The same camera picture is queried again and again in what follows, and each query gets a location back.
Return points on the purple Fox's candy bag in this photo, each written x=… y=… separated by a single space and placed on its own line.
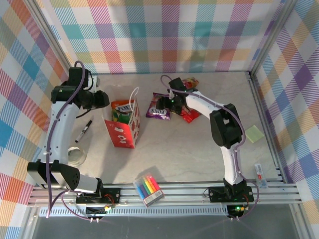
x=157 y=112

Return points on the orange Fox's fruits candy bag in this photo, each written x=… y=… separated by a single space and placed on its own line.
x=122 y=105

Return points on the red snack bag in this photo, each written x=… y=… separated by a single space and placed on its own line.
x=190 y=116

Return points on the red paper bag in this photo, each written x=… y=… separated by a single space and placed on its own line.
x=122 y=135

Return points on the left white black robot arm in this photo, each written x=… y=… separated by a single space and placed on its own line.
x=61 y=134

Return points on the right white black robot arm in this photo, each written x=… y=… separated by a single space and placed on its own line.
x=226 y=127

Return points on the black marker pen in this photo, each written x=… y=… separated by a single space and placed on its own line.
x=83 y=131

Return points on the clear tape roll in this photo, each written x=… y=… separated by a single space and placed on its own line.
x=78 y=160

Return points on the pack of coloured markers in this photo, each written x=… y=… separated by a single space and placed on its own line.
x=148 y=189

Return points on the yellow sticky note pad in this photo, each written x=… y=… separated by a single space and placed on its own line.
x=255 y=134

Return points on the left circuit board with LED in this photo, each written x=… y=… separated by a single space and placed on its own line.
x=99 y=210

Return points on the circuit board with led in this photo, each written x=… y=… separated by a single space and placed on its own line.
x=238 y=209
x=99 y=210

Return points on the right circuit board with LED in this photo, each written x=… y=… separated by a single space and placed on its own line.
x=238 y=209

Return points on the aluminium frame post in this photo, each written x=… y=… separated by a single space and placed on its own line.
x=274 y=37
x=49 y=37

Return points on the aluminium front rail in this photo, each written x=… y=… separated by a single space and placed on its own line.
x=184 y=193

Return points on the aluminium side rail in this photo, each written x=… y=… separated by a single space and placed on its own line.
x=264 y=112

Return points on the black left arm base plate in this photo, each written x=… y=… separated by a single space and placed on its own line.
x=112 y=193

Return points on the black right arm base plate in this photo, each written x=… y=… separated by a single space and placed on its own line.
x=216 y=194

